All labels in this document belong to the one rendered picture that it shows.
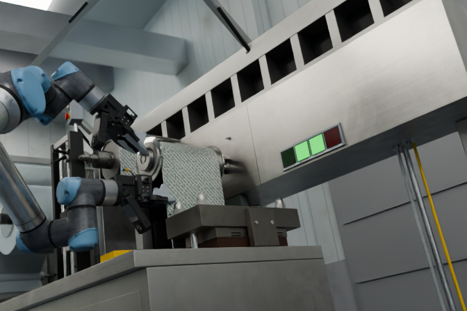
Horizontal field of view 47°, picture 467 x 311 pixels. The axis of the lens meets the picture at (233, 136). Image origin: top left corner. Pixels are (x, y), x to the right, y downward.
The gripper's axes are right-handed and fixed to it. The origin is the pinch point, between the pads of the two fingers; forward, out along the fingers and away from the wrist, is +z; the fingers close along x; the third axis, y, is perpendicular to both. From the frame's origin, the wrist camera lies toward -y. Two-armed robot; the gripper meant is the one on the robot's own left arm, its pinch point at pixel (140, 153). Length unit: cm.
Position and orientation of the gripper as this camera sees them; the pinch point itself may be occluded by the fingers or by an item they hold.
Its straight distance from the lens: 169.4
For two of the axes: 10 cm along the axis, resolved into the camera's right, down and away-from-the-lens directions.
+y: 3.6, -6.3, 6.9
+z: 6.7, 6.9, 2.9
